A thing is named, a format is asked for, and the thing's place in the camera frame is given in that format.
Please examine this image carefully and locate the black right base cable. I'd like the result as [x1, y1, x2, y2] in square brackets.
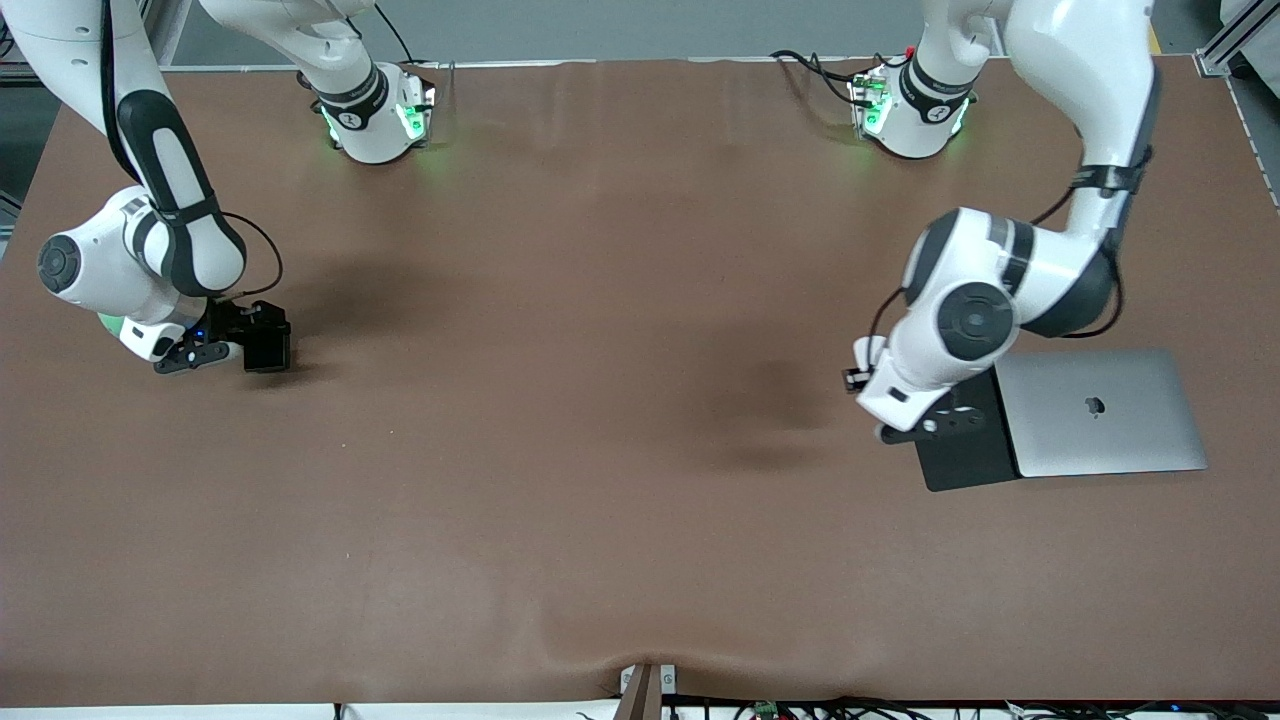
[375, 0, 417, 64]

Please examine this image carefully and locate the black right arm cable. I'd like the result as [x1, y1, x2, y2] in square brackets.
[100, 0, 285, 301]

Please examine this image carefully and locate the black base cable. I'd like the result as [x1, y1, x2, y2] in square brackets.
[375, 0, 417, 64]
[770, 48, 906, 109]

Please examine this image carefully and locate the brown table cover mat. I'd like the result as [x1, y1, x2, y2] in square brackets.
[0, 55, 1280, 706]

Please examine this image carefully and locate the silver closed laptop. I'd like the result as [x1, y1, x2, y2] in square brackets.
[995, 348, 1209, 479]

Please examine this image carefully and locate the black mouse pad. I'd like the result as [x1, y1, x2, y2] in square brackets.
[915, 370, 1023, 493]

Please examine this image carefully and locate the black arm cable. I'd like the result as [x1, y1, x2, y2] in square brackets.
[868, 145, 1156, 341]
[100, 0, 285, 301]

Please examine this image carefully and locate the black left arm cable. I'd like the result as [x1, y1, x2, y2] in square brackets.
[868, 145, 1156, 341]

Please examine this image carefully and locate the black left base cable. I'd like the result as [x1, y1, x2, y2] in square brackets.
[770, 48, 906, 109]

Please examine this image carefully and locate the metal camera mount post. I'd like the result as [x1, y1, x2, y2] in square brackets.
[618, 662, 679, 720]

